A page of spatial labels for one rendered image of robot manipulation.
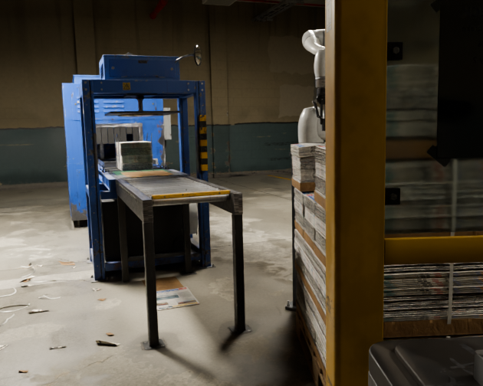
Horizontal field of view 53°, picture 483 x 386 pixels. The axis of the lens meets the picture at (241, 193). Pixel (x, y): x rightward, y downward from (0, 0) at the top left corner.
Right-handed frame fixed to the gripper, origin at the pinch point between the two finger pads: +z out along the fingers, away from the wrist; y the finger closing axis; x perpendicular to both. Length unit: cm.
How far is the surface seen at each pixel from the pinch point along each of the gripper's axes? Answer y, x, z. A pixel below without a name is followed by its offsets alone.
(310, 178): -14.3, -36.9, 26.2
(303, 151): -17.7, -37.6, 12.8
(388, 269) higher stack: -17, -157, 37
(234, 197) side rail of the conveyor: -51, -10, 38
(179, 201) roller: -82, -13, 39
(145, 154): -129, 183, 23
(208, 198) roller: -66, -8, 39
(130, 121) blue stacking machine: -169, 337, -11
